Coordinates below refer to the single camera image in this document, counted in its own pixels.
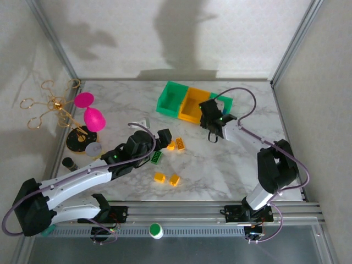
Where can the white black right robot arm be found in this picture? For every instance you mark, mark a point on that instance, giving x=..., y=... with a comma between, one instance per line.
x=258, y=198

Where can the long green lego brick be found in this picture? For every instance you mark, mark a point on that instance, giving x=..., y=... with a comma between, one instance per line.
x=156, y=158

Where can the yellow plastic bin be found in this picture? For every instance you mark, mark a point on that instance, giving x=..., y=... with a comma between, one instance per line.
x=188, y=115

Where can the green plastic bin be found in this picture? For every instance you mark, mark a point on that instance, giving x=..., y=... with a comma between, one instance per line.
x=166, y=110
x=229, y=100

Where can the black cylinder bottle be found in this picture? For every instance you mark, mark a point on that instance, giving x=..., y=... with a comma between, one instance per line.
x=70, y=165

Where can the pink plastic wine glass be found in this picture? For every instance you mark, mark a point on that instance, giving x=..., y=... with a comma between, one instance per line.
x=94, y=118

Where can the small jar grey lid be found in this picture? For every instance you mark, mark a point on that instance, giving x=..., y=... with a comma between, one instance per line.
x=92, y=149

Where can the green push button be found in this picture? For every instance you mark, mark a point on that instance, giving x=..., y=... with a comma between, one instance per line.
x=155, y=229

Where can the aluminium mounting rail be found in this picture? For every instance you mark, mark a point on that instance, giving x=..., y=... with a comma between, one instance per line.
x=176, y=211

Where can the aluminium frame post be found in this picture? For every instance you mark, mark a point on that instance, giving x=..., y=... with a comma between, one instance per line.
x=55, y=44
x=294, y=44

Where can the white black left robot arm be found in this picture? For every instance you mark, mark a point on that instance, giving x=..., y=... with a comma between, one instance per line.
x=74, y=178

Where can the teal connector block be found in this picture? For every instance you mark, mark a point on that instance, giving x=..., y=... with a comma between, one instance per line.
x=48, y=231

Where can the small circuit board with LED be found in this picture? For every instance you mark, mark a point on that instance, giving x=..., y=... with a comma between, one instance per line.
x=108, y=229
x=255, y=232

